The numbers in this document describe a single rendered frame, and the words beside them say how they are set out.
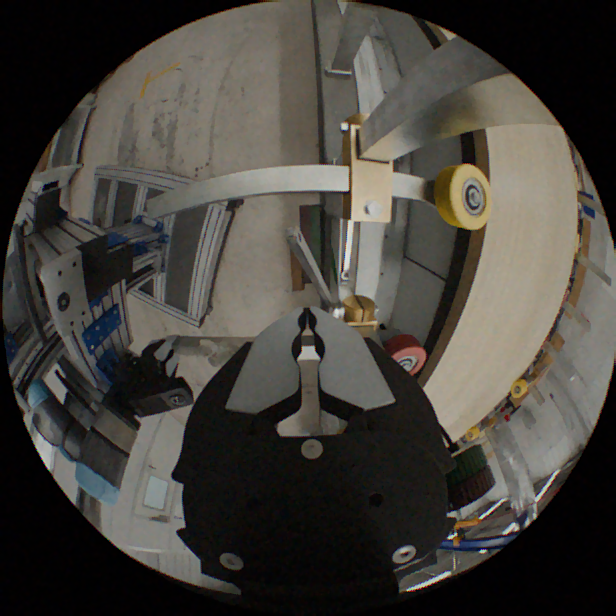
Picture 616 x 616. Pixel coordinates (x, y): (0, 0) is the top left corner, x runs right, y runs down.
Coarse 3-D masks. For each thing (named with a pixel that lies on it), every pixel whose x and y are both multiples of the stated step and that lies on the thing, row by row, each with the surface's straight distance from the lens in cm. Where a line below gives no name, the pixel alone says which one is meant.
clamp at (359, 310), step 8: (352, 296) 28; (360, 296) 29; (344, 304) 26; (352, 304) 26; (360, 304) 27; (368, 304) 27; (344, 312) 26; (352, 312) 25; (360, 312) 25; (368, 312) 26; (376, 312) 28; (344, 320) 26; (352, 320) 26; (360, 320) 26; (368, 320) 26; (376, 320) 27
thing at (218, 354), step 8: (200, 344) 34; (208, 344) 33; (216, 344) 32; (224, 344) 30; (232, 344) 31; (208, 352) 32; (216, 352) 32; (224, 352) 32; (232, 352) 31; (208, 360) 35; (216, 360) 34; (224, 360) 32
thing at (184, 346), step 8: (184, 336) 39; (192, 336) 38; (200, 336) 37; (304, 336) 31; (312, 336) 31; (384, 336) 32; (392, 336) 33; (176, 344) 38; (184, 344) 37; (192, 344) 36; (240, 344) 32; (304, 344) 29; (312, 344) 29; (176, 352) 40; (184, 352) 38; (192, 352) 37; (200, 352) 36; (304, 352) 30; (312, 352) 30
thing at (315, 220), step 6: (312, 210) 37; (318, 210) 37; (312, 216) 37; (318, 216) 37; (312, 222) 37; (318, 222) 37; (312, 228) 37; (318, 228) 37; (312, 234) 37; (318, 234) 37; (312, 240) 37; (318, 240) 38; (312, 246) 38; (318, 246) 38; (312, 252) 38; (318, 252) 38; (318, 258) 38; (318, 264) 39
